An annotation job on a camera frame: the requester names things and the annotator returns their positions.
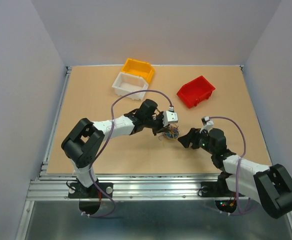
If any yellow plastic bin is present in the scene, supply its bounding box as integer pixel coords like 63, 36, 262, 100
121, 58, 155, 84

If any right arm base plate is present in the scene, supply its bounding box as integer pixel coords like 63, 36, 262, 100
197, 181, 236, 198

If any purple camera cable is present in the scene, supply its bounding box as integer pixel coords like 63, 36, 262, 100
209, 115, 253, 216
80, 89, 175, 219

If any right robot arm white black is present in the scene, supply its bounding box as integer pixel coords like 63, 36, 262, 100
177, 128, 292, 219

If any red plastic bin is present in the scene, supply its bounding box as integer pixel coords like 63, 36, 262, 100
176, 75, 216, 109

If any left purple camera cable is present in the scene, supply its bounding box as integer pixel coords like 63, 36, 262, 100
80, 89, 175, 219

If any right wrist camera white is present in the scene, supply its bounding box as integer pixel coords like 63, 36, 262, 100
199, 116, 214, 133

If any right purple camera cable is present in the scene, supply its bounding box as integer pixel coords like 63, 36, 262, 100
209, 115, 253, 216

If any white plastic bin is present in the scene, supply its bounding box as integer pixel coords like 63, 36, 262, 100
112, 72, 149, 97

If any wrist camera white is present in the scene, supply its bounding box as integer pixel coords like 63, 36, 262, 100
163, 111, 179, 127
199, 116, 214, 133

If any thin wire bundle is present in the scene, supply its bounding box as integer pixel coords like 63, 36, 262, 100
160, 124, 181, 141

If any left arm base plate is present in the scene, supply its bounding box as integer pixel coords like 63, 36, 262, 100
66, 181, 113, 199

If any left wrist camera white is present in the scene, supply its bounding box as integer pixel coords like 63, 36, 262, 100
163, 111, 179, 127

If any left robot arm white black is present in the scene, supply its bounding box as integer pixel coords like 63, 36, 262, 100
61, 99, 178, 197

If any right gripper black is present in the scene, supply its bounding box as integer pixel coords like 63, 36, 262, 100
176, 126, 215, 155

